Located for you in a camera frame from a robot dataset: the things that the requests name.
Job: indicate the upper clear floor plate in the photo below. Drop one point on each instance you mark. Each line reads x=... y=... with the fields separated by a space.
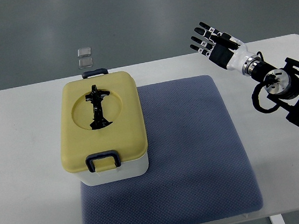
x=82 y=52

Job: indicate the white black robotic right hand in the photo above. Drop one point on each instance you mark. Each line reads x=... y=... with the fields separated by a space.
x=221 y=48

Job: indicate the white storage box base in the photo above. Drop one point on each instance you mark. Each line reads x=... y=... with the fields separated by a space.
x=127 y=170

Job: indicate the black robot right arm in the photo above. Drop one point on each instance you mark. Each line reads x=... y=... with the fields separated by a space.
x=277 y=88

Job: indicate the blue grey fabric cushion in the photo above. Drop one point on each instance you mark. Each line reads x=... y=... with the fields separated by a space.
x=198 y=168

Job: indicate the yellow storage box lid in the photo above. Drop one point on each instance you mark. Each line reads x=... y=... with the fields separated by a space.
x=102 y=123

